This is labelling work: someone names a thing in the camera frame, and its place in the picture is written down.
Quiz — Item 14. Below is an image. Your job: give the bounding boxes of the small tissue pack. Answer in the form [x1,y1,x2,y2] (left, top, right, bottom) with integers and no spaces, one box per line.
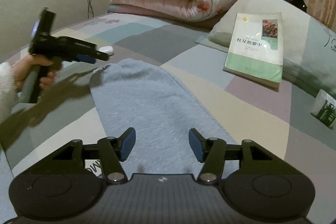
[310,89,335,129]

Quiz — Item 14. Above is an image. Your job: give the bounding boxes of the person left hand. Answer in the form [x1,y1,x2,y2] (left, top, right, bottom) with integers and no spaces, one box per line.
[11,54,63,92]

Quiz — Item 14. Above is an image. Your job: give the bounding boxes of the white fuzzy sleeve forearm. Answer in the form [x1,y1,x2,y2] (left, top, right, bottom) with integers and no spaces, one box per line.
[0,62,17,122]

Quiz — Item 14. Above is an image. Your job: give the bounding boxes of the green white book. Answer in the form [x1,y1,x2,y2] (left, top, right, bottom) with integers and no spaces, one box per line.
[223,12,284,90]

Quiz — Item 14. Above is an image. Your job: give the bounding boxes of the patchwork bed sheet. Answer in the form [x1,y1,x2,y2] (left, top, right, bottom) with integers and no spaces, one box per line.
[1,14,335,223]

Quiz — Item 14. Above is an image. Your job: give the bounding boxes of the small white earbud case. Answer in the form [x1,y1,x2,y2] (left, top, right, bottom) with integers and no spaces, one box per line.
[99,46,114,56]

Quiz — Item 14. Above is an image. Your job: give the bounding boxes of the light blue sweatpants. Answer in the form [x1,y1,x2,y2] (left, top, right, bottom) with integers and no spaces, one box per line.
[89,59,235,177]

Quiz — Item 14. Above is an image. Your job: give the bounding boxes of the large pale pillow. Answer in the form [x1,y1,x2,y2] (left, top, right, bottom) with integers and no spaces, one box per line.
[208,0,335,96]

